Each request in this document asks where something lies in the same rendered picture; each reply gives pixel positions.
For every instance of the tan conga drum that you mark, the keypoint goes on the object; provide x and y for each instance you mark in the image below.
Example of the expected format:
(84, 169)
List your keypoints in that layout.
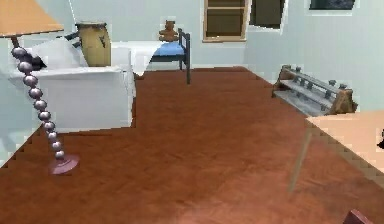
(96, 45)

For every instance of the pale wooden table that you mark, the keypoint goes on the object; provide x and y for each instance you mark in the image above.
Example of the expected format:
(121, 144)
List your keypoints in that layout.
(353, 136)

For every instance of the wooden framed window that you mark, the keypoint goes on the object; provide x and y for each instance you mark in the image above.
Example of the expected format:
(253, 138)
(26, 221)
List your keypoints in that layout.
(225, 20)

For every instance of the white bed with dark frame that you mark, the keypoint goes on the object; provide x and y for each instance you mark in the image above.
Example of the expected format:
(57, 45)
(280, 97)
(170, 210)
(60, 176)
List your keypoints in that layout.
(86, 96)

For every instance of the dark red box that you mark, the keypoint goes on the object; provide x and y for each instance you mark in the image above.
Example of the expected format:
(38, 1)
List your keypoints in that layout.
(357, 217)

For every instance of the small black object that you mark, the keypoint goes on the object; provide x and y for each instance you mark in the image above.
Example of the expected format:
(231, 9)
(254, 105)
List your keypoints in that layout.
(381, 142)

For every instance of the grey wooden shoe rack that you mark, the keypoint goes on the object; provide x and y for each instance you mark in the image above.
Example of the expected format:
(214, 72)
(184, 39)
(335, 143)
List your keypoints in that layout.
(311, 93)

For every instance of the floor lamp with orange shade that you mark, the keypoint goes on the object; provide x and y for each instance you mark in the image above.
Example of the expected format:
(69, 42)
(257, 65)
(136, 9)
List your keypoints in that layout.
(30, 81)

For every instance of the dark framed wall picture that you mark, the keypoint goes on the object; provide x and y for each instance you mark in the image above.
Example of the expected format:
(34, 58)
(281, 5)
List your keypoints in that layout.
(331, 4)

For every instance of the brown teddy bear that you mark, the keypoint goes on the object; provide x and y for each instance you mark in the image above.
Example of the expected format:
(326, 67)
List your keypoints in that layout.
(168, 32)

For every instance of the blue pillow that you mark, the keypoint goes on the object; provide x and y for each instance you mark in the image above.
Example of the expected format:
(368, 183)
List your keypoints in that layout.
(168, 49)

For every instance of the dark window with white frame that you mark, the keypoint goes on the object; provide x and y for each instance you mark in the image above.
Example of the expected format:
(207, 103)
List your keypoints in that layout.
(267, 14)

